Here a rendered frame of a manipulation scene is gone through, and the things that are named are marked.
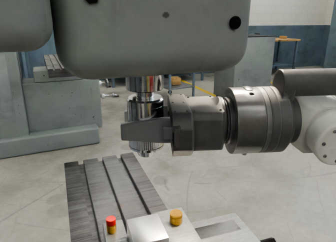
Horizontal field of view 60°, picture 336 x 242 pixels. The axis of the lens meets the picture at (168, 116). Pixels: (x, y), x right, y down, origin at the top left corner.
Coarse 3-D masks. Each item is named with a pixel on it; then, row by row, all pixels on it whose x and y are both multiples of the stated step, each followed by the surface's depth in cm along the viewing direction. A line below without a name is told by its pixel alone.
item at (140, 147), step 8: (128, 112) 36; (136, 112) 36; (144, 112) 35; (152, 112) 36; (160, 112) 36; (128, 120) 37; (128, 144) 39; (136, 144) 37; (144, 144) 37; (152, 144) 37; (160, 144) 38; (144, 152) 37
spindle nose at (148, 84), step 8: (128, 80) 35; (136, 80) 34; (144, 80) 34; (152, 80) 34; (160, 80) 35; (128, 88) 35; (136, 88) 34; (144, 88) 34; (152, 88) 35; (160, 88) 36
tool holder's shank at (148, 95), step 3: (138, 93) 36; (141, 93) 36; (144, 93) 36; (147, 93) 36; (150, 93) 36; (153, 93) 37; (138, 96) 36; (141, 96) 36; (144, 96) 36; (147, 96) 36; (150, 96) 36; (153, 96) 37
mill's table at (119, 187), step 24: (72, 168) 91; (96, 168) 91; (120, 168) 91; (72, 192) 79; (96, 192) 79; (120, 192) 79; (144, 192) 79; (72, 216) 69; (96, 216) 69; (120, 216) 71; (72, 240) 62; (96, 240) 64
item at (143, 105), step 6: (132, 96) 37; (156, 96) 37; (132, 102) 35; (138, 102) 35; (144, 102) 35; (150, 102) 35; (156, 102) 36; (162, 102) 37; (138, 108) 35; (144, 108) 35; (150, 108) 35
